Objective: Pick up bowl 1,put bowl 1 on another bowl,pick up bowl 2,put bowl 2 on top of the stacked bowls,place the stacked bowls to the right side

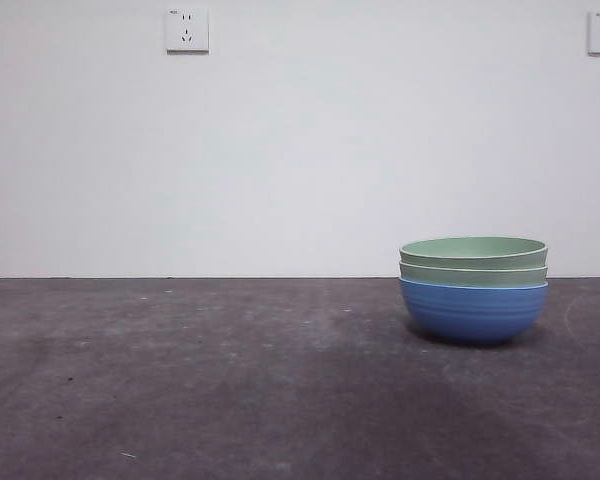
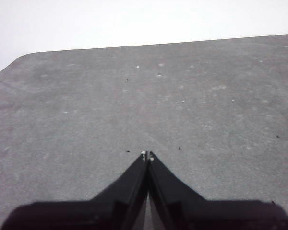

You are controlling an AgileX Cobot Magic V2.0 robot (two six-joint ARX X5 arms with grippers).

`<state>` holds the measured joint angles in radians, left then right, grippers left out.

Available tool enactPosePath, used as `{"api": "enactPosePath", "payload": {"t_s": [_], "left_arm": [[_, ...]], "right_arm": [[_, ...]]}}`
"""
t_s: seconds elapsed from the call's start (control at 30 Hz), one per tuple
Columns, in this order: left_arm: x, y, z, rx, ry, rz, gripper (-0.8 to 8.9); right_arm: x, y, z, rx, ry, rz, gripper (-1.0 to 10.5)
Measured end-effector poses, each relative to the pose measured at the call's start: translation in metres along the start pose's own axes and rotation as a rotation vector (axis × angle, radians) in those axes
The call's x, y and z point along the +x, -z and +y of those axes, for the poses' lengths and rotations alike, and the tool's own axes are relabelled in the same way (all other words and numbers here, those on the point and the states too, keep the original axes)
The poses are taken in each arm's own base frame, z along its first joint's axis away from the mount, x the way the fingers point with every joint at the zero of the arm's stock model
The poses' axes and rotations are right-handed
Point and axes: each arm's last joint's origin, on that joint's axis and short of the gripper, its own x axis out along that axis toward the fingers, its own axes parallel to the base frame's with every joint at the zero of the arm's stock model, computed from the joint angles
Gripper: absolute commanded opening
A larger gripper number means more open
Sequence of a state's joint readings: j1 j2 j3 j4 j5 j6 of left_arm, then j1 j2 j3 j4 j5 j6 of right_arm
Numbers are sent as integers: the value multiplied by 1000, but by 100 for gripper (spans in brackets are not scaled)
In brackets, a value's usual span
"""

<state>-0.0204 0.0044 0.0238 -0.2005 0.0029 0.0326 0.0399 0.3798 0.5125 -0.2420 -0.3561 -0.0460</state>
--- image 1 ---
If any green ribbed bowl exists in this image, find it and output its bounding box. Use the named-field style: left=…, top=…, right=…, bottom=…
left=398, top=259, right=550, bottom=289
left=398, top=235, right=551, bottom=271

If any blue ribbed bowl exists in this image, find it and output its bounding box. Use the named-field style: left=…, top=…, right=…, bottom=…
left=398, top=276, right=550, bottom=347

